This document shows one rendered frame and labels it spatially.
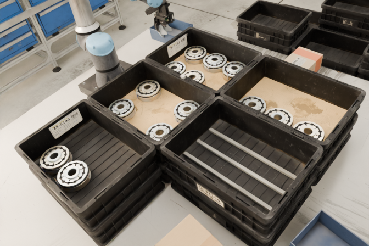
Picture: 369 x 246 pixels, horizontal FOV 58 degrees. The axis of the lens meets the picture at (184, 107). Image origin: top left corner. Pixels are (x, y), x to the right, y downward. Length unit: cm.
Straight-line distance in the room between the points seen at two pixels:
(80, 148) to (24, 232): 33
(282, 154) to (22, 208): 94
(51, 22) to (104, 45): 168
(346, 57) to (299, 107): 111
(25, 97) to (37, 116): 143
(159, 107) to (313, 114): 58
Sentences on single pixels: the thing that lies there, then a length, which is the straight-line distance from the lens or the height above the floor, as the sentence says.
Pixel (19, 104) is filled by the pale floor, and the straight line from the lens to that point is 310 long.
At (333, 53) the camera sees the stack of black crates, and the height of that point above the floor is 38.
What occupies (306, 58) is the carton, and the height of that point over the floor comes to 77.
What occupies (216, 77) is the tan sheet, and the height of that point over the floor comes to 83.
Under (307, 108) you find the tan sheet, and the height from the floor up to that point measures 83.
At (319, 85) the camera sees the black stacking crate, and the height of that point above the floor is 89.
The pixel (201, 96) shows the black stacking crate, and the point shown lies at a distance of 124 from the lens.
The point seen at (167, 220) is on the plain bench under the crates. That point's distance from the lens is 118.
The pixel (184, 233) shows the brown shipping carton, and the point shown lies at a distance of 97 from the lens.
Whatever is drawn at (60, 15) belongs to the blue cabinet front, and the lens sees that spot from 319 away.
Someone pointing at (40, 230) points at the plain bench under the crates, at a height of 70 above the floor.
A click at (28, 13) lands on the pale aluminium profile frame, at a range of 301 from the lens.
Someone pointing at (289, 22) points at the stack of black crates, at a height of 49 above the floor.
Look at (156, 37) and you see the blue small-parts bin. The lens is 196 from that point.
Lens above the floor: 173
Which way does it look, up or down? 43 degrees down
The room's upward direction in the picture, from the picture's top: 9 degrees counter-clockwise
